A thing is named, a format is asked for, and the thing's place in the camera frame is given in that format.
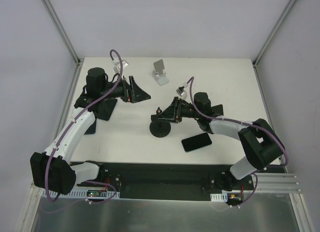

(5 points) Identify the black round phone stand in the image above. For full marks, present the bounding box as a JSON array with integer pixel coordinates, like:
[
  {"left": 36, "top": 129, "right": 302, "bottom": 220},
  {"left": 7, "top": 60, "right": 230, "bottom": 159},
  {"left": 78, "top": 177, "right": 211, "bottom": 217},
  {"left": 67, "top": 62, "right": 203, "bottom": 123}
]
[{"left": 149, "top": 107, "right": 171, "bottom": 138}]

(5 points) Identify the black folding phone stand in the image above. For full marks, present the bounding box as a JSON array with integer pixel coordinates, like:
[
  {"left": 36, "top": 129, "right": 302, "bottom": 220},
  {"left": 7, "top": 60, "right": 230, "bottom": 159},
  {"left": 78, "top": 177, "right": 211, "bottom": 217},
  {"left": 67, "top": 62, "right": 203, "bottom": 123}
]
[{"left": 211, "top": 104, "right": 224, "bottom": 117}]

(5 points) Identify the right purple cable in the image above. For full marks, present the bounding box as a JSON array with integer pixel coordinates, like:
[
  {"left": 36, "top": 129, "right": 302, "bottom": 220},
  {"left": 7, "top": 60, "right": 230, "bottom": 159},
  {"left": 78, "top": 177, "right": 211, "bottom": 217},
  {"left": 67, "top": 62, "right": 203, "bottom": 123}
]
[{"left": 186, "top": 76, "right": 289, "bottom": 209}]

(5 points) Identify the white cable duct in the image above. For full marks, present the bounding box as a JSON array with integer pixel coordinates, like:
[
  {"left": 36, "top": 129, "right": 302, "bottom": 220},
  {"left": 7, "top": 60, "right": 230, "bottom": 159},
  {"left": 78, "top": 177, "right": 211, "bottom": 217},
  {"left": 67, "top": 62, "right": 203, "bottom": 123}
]
[
  {"left": 210, "top": 193, "right": 228, "bottom": 202},
  {"left": 42, "top": 190, "right": 121, "bottom": 200}
]

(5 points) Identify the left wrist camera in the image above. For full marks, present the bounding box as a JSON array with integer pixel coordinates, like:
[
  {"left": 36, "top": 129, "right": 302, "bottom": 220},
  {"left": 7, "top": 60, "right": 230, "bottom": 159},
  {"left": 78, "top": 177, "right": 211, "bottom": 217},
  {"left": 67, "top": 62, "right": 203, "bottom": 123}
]
[{"left": 112, "top": 59, "right": 128, "bottom": 73}]

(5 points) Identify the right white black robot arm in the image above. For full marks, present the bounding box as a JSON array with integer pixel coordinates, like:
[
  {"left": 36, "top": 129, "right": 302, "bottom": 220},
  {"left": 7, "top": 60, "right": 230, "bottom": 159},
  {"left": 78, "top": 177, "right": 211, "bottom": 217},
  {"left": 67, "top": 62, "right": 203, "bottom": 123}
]
[{"left": 149, "top": 92, "right": 285, "bottom": 190}]

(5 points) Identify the silver phone stand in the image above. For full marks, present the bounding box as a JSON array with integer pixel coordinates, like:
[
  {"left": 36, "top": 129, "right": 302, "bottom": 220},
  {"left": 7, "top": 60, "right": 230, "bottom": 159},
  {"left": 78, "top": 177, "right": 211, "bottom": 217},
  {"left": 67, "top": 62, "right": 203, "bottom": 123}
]
[{"left": 152, "top": 59, "right": 169, "bottom": 86}]

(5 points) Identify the aluminium rail right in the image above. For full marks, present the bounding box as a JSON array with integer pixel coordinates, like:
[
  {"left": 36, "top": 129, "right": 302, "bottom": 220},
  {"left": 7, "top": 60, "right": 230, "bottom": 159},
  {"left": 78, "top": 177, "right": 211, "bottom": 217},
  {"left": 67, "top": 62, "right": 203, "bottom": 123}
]
[{"left": 256, "top": 173, "right": 302, "bottom": 194}]

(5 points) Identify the black stand left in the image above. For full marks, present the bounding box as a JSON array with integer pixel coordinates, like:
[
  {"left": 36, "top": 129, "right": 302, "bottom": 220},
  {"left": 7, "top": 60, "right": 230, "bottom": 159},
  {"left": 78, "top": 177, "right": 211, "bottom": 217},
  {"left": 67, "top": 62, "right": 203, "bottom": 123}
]
[{"left": 96, "top": 99, "right": 118, "bottom": 121}]

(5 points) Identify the aluminium frame post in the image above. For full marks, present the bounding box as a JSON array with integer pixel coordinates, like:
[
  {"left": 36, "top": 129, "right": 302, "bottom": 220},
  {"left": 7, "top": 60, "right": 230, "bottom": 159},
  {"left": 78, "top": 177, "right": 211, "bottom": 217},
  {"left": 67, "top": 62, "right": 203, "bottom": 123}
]
[
  {"left": 41, "top": 0, "right": 81, "bottom": 66},
  {"left": 252, "top": 0, "right": 298, "bottom": 68}
]

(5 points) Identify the right aluminium frame post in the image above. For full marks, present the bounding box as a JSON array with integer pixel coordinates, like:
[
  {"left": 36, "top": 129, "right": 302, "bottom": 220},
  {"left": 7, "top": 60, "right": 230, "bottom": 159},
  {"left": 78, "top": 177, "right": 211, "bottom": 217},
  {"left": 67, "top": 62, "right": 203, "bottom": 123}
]
[{"left": 252, "top": 0, "right": 298, "bottom": 68}]

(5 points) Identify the right white cable duct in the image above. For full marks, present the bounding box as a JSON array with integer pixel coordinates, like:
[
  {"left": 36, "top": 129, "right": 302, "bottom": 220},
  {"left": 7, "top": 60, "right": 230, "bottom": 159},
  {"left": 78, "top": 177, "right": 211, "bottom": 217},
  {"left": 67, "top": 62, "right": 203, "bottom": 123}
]
[{"left": 210, "top": 193, "right": 228, "bottom": 202}]

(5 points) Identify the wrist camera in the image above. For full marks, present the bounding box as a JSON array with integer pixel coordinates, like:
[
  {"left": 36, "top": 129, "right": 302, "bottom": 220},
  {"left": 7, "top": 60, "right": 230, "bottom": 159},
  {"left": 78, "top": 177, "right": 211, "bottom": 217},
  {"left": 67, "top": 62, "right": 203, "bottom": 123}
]
[
  {"left": 176, "top": 86, "right": 188, "bottom": 100},
  {"left": 112, "top": 59, "right": 128, "bottom": 73}
]

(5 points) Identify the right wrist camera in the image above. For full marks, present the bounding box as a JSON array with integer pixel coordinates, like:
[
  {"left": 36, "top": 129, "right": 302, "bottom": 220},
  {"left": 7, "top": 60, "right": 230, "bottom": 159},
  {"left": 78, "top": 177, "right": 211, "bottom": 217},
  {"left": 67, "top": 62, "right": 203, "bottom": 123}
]
[{"left": 176, "top": 86, "right": 188, "bottom": 100}]

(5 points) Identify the left white cable duct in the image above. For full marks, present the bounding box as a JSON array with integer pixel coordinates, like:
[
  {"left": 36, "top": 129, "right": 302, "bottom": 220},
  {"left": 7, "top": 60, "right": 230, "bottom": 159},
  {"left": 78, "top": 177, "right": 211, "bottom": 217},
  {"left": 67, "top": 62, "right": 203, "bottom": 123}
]
[{"left": 42, "top": 190, "right": 121, "bottom": 200}]

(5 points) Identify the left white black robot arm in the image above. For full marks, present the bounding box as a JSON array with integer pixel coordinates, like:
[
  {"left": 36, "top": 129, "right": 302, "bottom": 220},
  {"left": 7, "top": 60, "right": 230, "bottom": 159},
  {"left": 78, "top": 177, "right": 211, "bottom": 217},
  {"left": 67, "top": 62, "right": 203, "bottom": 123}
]
[{"left": 30, "top": 67, "right": 151, "bottom": 195}]

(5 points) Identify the left aluminium frame post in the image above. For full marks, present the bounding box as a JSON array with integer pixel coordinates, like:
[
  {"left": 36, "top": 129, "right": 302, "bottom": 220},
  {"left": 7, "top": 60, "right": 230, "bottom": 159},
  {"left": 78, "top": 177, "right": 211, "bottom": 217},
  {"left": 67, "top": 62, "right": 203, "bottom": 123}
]
[{"left": 41, "top": 0, "right": 81, "bottom": 66}]

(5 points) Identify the dark blue phone left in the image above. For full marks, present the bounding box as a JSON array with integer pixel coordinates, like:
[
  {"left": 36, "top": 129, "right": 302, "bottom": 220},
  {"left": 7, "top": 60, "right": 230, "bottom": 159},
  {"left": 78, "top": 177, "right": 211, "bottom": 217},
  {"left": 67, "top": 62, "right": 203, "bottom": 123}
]
[{"left": 84, "top": 120, "right": 97, "bottom": 135}]

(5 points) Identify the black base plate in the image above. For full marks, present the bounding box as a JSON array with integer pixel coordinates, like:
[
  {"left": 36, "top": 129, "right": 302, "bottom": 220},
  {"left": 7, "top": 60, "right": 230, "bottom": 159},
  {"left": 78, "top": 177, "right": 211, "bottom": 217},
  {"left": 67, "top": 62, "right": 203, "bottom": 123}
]
[{"left": 69, "top": 162, "right": 287, "bottom": 201}]

